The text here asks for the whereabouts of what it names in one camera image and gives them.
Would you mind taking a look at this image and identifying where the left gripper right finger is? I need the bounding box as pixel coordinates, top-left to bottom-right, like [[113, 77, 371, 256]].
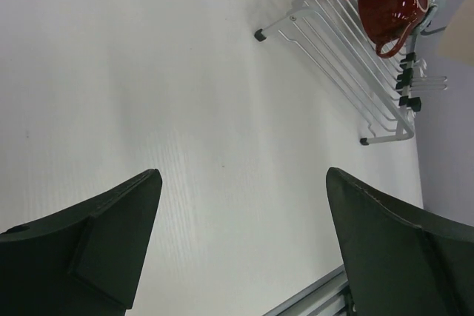
[[326, 167, 473, 315]]

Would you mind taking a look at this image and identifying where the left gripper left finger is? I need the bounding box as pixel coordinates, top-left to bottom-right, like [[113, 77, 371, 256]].
[[1, 169, 162, 315]]

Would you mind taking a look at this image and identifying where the white and red mug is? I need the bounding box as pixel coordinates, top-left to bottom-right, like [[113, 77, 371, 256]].
[[358, 0, 429, 58]]

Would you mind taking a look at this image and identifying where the silver metal dish rack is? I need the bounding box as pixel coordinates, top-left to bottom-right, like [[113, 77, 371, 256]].
[[254, 0, 447, 146]]

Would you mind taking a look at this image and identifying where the aluminium mounting rail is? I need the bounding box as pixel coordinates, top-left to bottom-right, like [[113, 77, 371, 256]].
[[264, 265, 357, 316]]

